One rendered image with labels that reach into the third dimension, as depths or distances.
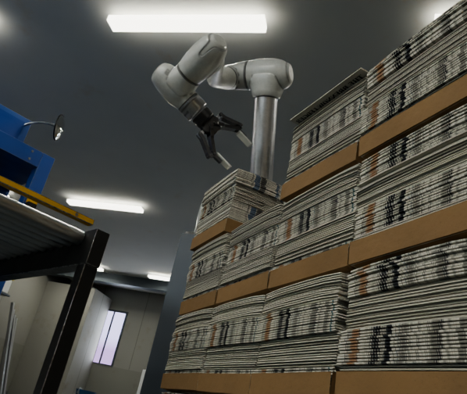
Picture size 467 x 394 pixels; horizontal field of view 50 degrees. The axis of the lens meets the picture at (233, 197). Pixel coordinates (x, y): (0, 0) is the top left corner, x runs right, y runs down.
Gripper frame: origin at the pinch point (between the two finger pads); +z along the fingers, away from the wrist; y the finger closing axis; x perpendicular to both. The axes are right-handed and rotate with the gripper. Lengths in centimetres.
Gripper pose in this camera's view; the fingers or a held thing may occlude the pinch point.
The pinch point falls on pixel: (237, 154)
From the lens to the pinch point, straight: 181.2
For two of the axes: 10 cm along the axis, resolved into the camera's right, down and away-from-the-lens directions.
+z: 6.9, 7.1, 1.1
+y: -5.7, 6.3, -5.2
